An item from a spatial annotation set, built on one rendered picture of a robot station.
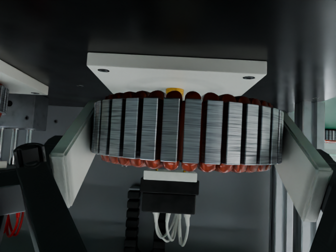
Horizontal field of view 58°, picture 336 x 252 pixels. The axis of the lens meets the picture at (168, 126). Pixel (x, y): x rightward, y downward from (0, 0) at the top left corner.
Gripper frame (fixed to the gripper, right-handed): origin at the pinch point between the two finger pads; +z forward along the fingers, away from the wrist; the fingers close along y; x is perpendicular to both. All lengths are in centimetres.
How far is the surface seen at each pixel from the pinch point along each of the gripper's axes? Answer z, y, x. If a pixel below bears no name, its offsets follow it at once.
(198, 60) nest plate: 8.8, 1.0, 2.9
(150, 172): 12.2, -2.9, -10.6
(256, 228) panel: 26.7, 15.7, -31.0
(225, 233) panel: 26.1, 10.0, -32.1
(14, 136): 24.2, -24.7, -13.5
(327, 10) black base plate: 1.4, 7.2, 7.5
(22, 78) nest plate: 15.4, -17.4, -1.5
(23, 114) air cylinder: 24.1, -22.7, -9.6
